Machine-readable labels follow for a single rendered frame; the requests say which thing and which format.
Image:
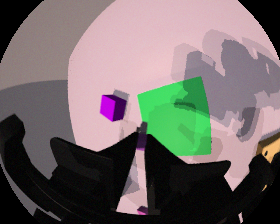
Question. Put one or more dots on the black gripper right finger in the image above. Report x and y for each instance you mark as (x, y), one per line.
(167, 174)

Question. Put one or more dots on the green translucent square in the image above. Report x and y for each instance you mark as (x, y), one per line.
(177, 115)

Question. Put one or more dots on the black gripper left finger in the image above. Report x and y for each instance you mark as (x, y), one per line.
(110, 166)

